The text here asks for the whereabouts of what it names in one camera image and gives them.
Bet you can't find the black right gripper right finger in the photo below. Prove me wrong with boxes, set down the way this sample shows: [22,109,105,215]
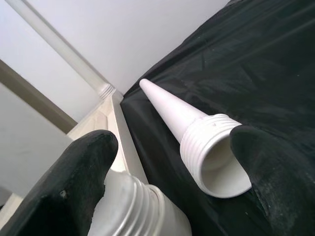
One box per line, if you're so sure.
[230,124,315,236]

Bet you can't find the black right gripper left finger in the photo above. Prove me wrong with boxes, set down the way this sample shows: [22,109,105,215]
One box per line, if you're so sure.
[0,129,119,236]

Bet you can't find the white plastic table top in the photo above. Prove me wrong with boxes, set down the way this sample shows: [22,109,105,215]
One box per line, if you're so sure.
[0,93,150,217]

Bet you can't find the white plastic table leg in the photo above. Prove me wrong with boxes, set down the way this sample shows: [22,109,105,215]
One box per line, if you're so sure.
[87,169,192,236]
[139,78,253,199]
[6,0,117,100]

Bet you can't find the black cloth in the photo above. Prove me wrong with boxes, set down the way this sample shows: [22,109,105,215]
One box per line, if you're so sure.
[120,0,315,236]

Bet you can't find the door frame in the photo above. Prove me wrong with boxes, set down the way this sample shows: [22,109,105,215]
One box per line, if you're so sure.
[0,59,78,136]

